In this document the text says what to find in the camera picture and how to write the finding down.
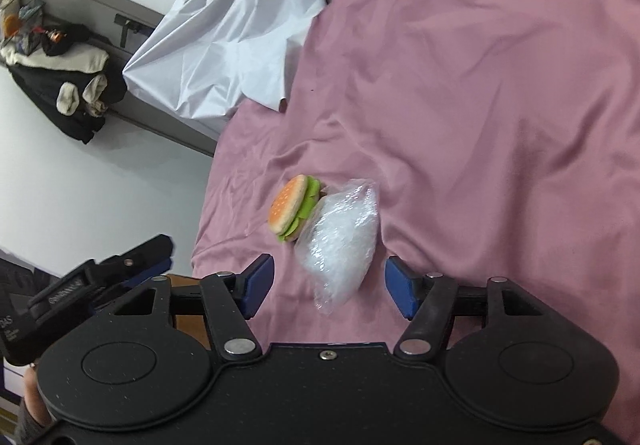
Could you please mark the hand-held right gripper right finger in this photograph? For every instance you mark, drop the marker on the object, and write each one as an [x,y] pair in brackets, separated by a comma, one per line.
[400,287]

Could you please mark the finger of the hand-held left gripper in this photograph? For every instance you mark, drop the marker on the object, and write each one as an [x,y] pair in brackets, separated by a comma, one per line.
[145,255]

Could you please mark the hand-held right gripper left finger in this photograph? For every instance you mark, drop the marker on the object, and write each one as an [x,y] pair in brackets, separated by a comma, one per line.
[257,287]

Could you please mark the brown cardboard box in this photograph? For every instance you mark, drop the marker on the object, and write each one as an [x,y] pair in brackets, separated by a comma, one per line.
[187,315]

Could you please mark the clear plastic bag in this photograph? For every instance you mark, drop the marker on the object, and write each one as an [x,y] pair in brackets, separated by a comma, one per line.
[340,245]

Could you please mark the hamburger plush toy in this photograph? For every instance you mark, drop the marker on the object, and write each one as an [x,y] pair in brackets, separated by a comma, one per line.
[290,207]

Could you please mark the person's left forearm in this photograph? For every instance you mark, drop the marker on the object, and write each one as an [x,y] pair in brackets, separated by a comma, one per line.
[35,395]

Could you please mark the cream hanging socks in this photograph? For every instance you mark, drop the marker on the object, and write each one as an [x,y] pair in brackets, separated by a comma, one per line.
[75,95]

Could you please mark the pile of dark clothes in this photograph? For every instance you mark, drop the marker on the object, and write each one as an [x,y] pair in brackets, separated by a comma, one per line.
[50,97]

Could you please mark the pink bed sheet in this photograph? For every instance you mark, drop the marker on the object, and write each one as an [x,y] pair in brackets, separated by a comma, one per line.
[475,100]

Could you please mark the white hanging garment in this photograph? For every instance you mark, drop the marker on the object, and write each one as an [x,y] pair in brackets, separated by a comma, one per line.
[75,59]

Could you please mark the white draped cloth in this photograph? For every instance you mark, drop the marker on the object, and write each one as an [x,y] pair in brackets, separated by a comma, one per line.
[225,35]

